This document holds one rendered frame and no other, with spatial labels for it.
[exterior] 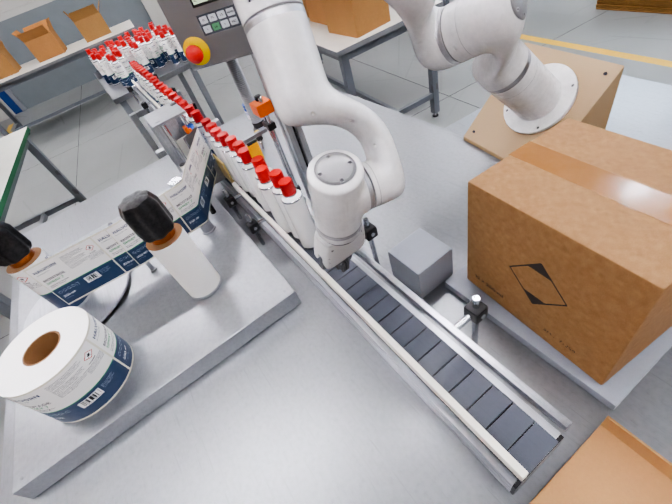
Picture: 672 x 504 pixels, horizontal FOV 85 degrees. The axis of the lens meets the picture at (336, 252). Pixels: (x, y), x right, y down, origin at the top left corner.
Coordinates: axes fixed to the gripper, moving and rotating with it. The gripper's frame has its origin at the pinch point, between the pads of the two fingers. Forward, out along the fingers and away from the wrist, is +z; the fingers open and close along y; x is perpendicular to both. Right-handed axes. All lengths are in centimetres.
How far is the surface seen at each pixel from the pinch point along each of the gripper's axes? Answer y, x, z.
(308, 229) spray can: -0.4, -14.1, 4.8
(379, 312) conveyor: 0.5, 13.5, 1.8
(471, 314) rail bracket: -8.0, 26.1, -11.8
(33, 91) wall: 126, -741, 349
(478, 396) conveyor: -0.8, 36.4, -6.5
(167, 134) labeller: 13, -73, 10
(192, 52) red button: 0, -52, -22
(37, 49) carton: 62, -558, 207
